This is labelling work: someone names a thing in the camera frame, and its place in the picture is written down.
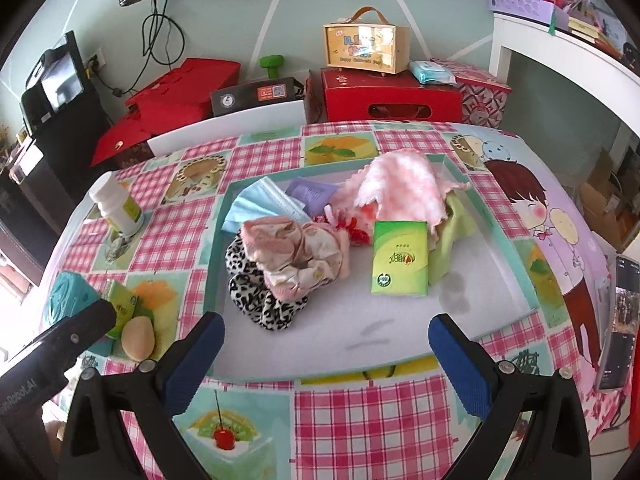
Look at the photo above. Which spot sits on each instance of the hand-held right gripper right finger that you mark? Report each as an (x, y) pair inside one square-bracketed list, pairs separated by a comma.
[(462, 365)]

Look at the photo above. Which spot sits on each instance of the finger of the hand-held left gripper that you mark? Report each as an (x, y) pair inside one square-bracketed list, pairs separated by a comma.
[(85, 327)]

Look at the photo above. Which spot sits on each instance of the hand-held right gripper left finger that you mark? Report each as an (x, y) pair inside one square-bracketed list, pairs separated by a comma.
[(192, 365)]

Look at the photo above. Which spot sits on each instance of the white tray with teal rim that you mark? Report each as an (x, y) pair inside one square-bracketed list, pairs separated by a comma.
[(380, 325)]

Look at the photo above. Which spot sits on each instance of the black and white leopard scrunchie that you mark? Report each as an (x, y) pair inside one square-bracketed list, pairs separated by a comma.
[(255, 295)]

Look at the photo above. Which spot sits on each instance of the pink floral scrunchie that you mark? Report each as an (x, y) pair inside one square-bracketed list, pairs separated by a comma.
[(295, 250)]

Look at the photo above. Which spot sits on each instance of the blue face mask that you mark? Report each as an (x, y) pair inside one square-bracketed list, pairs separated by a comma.
[(255, 200)]

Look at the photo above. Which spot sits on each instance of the red and white scrunchie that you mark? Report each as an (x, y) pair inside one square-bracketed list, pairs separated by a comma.
[(350, 225)]

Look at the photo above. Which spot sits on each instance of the pink fluffy towel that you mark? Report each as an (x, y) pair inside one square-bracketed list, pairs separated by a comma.
[(400, 185)]

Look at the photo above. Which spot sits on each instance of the person's left hand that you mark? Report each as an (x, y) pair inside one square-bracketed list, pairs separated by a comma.
[(54, 431)]

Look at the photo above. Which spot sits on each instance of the teal cloth bundle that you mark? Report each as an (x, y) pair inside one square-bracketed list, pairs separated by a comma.
[(67, 295)]

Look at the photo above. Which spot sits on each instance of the small green tissue pack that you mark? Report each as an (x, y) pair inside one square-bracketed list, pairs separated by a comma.
[(120, 305)]

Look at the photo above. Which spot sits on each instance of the beige oval sponge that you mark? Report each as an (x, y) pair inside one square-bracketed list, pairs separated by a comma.
[(137, 340)]

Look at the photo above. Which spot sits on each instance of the light green cloth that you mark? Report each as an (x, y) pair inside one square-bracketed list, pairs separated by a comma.
[(450, 245)]

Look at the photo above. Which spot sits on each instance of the white bottle with green label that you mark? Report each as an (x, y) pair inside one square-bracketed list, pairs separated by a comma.
[(115, 200)]

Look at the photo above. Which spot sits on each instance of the dark cabinet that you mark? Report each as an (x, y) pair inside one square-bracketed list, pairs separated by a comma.
[(45, 185)]

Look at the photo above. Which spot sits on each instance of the smartphone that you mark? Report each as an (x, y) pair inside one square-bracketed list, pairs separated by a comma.
[(620, 325)]

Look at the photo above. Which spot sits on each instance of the red box with gold clasp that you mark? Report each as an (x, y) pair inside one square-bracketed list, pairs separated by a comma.
[(120, 140)]

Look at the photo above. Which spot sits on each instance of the purple packet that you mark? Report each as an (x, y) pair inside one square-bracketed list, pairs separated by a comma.
[(312, 195)]

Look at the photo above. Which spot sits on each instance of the cardboard boxes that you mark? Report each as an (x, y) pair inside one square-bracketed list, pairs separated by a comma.
[(605, 200)]

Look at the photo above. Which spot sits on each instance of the white board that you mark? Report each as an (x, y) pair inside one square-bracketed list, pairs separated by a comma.
[(225, 127)]

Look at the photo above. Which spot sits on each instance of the black appliance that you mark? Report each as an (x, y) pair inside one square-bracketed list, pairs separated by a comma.
[(52, 85)]

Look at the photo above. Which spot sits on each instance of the large red gift box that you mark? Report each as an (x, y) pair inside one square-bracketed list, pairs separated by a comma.
[(190, 85)]

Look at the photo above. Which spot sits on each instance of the pink patterned box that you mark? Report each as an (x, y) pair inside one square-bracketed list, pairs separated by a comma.
[(482, 95)]

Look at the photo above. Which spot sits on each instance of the black box with round gauge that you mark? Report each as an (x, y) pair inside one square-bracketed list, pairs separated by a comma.
[(250, 95)]

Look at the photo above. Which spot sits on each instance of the blue wet wipes pack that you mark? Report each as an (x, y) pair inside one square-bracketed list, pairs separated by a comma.
[(432, 72)]

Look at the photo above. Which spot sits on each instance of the green dumbbell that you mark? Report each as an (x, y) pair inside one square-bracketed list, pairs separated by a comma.
[(271, 66)]

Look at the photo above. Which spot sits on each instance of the white shelf unit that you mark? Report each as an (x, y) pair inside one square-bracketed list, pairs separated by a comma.
[(550, 45)]

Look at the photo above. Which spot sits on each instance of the row of books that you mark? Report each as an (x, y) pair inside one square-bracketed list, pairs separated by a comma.
[(595, 25)]

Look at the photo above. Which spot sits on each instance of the wall power outlet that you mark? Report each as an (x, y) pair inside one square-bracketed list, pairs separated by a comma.
[(97, 58)]

